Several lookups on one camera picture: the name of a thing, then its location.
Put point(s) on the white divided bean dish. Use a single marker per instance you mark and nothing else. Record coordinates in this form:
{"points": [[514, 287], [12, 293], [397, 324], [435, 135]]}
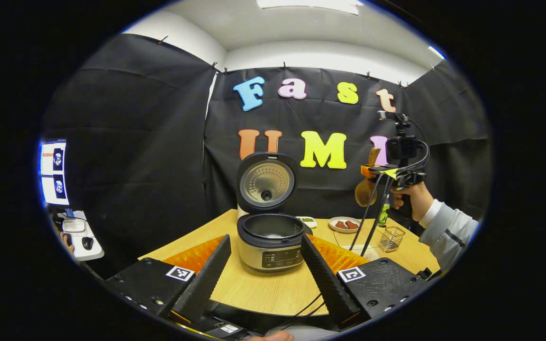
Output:
{"points": [[308, 220]]}

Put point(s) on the small ceiling light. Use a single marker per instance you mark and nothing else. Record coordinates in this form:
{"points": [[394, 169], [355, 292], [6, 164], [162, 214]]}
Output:
{"points": [[436, 52]]}

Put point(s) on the silver black rice cooker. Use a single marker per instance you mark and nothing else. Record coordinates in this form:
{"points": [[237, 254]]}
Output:
{"points": [[273, 258]]}

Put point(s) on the white round plate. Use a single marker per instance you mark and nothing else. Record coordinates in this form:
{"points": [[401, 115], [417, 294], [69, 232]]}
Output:
{"points": [[344, 231]]}

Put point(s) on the white desk device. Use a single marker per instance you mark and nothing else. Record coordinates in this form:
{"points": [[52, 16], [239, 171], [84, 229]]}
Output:
{"points": [[74, 227]]}

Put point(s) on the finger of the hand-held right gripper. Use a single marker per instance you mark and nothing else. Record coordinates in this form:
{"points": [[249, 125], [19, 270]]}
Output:
{"points": [[377, 170]]}

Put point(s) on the computer monitor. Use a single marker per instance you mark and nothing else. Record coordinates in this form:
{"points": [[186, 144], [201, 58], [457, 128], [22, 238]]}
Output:
{"points": [[52, 184]]}

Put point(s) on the green tea bottle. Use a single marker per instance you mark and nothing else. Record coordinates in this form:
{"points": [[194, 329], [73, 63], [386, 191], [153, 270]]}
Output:
{"points": [[384, 218]]}

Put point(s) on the black computer mouse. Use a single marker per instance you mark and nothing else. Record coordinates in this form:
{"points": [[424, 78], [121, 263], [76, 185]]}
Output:
{"points": [[87, 243]]}

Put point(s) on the white side desk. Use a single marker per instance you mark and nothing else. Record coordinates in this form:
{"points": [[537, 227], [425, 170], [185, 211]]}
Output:
{"points": [[90, 255]]}

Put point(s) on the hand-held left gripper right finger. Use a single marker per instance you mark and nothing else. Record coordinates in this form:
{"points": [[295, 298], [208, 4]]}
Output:
{"points": [[330, 284]]}

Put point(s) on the large ceiling light panel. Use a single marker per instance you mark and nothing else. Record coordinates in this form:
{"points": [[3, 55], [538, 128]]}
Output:
{"points": [[308, 4]]}

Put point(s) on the black backdrop cloth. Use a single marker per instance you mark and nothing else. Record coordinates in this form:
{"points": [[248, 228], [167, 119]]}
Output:
{"points": [[126, 166]]}

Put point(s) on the wooden spoon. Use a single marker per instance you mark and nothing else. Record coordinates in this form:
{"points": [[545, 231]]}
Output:
{"points": [[363, 194]]}

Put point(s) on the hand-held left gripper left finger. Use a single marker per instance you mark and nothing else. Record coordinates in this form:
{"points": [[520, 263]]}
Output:
{"points": [[206, 284]]}

